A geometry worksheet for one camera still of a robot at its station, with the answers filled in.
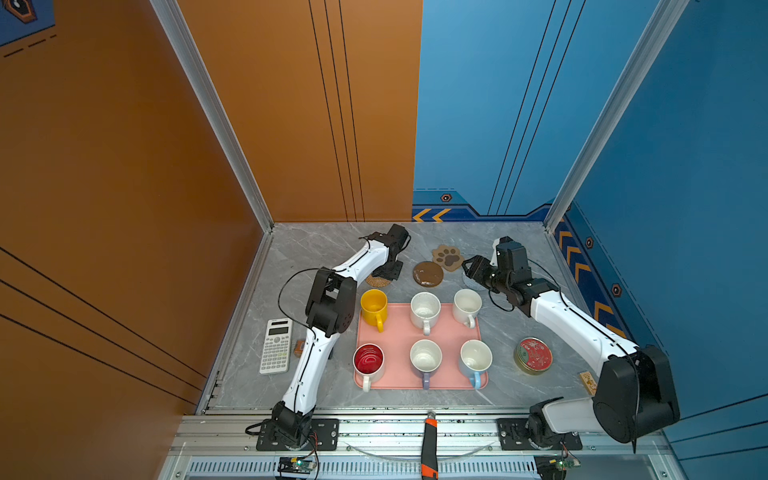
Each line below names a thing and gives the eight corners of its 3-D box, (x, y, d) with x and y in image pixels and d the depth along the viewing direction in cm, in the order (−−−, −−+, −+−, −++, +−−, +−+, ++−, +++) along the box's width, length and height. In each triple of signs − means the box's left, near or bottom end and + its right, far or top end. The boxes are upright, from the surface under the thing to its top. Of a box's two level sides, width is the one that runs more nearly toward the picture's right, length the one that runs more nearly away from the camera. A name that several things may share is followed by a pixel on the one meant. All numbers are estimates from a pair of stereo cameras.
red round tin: (518, 373, 85) (523, 368, 82) (510, 342, 91) (515, 336, 87) (550, 373, 85) (557, 368, 81) (540, 342, 91) (546, 336, 87)
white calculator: (261, 375, 85) (258, 373, 83) (269, 322, 96) (267, 319, 94) (289, 372, 86) (287, 369, 84) (294, 319, 96) (292, 316, 95)
